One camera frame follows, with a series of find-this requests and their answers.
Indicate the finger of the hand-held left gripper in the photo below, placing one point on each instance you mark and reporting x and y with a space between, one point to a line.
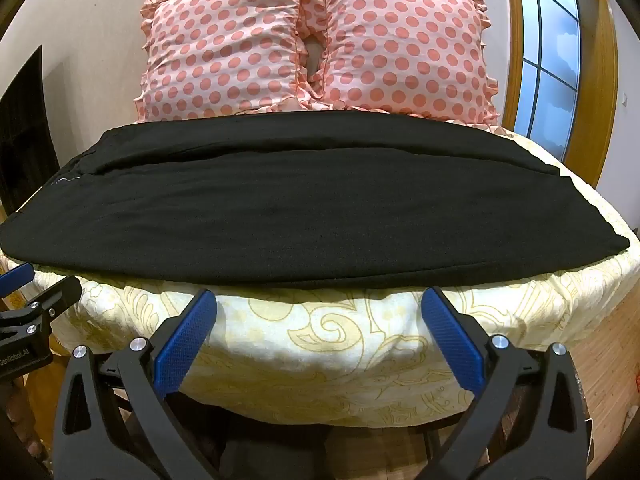
17 278
55 296

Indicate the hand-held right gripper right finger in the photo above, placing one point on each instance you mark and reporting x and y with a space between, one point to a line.
455 345

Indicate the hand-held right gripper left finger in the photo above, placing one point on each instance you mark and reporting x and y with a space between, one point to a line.
180 345

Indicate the black pants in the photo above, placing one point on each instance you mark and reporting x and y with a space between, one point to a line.
310 210

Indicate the bed with yellow floral sheet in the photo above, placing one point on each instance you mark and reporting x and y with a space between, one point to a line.
340 350

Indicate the black panel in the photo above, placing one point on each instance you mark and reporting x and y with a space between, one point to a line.
25 135

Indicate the pink polka dot pillow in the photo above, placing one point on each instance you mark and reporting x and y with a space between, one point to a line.
405 55
220 55

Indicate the glass window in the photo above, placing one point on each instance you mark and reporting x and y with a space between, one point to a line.
550 50

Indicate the wooden framed window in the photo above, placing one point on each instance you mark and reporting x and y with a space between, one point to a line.
597 60

